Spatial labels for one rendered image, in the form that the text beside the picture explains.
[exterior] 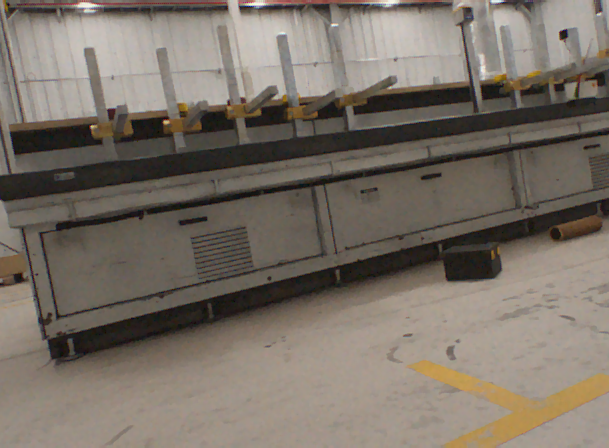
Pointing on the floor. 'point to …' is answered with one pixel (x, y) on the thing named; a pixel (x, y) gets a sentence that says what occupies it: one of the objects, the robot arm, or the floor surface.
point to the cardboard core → (574, 228)
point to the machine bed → (300, 216)
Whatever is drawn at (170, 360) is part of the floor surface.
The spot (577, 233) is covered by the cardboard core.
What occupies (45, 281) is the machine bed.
